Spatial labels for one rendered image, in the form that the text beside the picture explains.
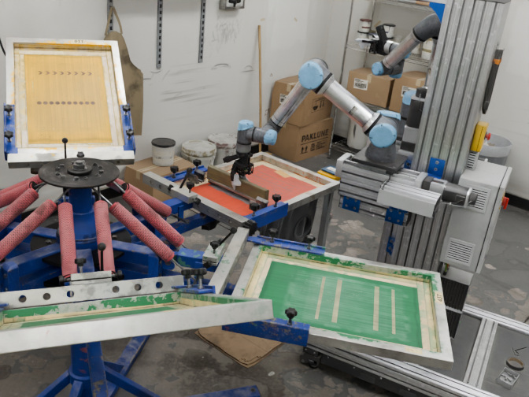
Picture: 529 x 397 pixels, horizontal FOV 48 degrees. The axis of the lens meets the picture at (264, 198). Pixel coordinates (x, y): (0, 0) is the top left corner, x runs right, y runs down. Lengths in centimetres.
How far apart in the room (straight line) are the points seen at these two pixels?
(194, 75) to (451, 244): 312
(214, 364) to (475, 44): 212
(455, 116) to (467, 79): 18
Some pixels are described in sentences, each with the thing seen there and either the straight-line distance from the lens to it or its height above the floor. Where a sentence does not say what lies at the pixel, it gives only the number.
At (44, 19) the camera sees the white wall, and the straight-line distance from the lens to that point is 452.
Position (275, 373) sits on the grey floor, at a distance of 342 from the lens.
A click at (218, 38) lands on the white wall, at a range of 561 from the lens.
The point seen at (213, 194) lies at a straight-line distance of 306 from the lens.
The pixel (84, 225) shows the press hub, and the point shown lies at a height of 111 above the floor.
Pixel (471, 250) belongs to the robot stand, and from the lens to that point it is 313.
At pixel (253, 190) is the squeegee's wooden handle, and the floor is 103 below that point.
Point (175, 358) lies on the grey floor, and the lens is 347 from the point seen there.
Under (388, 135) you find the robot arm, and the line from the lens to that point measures 273.
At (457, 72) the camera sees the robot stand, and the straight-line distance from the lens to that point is 295.
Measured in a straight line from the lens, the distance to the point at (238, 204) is 298.
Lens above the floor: 222
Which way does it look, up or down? 24 degrees down
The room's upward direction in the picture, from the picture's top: 6 degrees clockwise
